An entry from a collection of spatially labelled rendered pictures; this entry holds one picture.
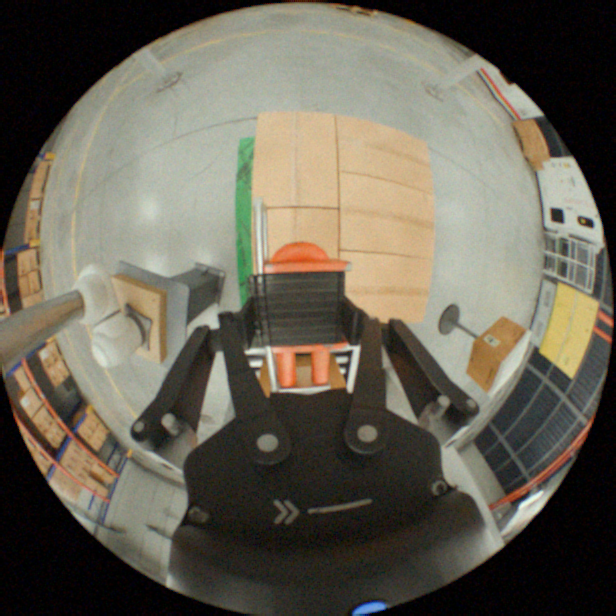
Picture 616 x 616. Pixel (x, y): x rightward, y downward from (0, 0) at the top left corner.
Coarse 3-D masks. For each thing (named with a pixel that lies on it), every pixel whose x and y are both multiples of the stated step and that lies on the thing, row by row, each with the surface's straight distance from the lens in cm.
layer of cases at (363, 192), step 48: (288, 144) 98; (336, 144) 104; (384, 144) 114; (288, 192) 86; (336, 192) 89; (384, 192) 99; (432, 192) 122; (288, 240) 82; (336, 240) 85; (384, 240) 95; (432, 240) 115; (384, 288) 98
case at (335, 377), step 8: (264, 360) 98; (296, 360) 96; (304, 360) 96; (336, 360) 97; (264, 368) 93; (336, 368) 91; (264, 376) 88; (328, 376) 86; (336, 376) 86; (264, 384) 84; (336, 384) 82; (344, 384) 83
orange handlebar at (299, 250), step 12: (276, 252) 16; (288, 252) 16; (300, 252) 16; (312, 252) 16; (324, 252) 17; (276, 360) 21; (288, 360) 20; (312, 360) 20; (324, 360) 20; (288, 372) 21; (312, 372) 22; (324, 372) 21; (288, 384) 22
